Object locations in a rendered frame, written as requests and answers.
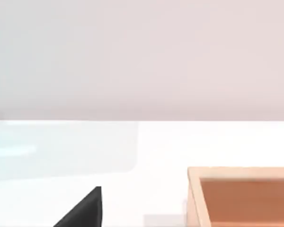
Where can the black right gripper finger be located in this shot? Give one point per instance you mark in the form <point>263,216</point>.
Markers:
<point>88,210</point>

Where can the shallow salmon-coloured box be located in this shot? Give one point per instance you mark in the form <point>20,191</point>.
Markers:
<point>241,201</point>

